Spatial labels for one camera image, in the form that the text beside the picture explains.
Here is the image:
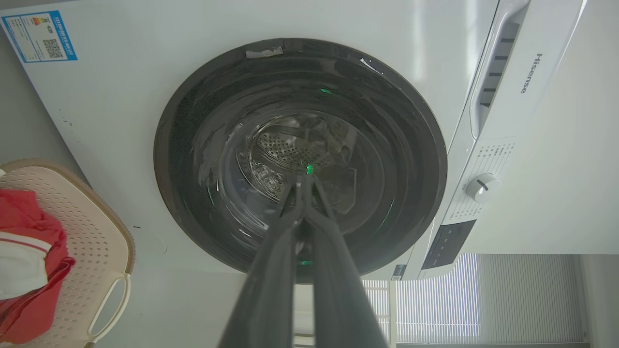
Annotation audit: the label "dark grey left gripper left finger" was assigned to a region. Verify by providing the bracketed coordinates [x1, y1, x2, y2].
[219, 175, 306, 348]

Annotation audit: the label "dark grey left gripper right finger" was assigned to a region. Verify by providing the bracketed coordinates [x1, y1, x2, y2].
[305, 176, 388, 348]

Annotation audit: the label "beige perforated plastic laundry basket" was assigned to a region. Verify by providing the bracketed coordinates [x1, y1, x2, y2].
[0, 159, 136, 348]

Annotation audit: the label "black washing machine display panel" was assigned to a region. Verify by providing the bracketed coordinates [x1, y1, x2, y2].
[421, 219, 477, 270]

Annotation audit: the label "white vertical window blinds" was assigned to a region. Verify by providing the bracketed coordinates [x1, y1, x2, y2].
[362, 253, 586, 345]

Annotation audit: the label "round dark washing machine door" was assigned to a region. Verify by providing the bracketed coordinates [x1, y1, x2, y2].
[153, 38, 448, 284]

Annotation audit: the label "white round control knob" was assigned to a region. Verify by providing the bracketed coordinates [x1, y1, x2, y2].
[465, 173, 501, 203]

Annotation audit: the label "white Hisense washing machine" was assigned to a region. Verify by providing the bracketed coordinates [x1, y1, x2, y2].
[0, 0, 619, 348]

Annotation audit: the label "white garment with red stripe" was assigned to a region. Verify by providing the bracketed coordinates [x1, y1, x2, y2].
[0, 232, 52, 300]

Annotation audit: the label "blue energy label sticker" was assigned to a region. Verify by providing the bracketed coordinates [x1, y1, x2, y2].
[1, 10, 78, 63]

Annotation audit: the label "white detergent drawer handle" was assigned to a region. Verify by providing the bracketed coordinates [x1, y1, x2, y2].
[469, 0, 531, 140]

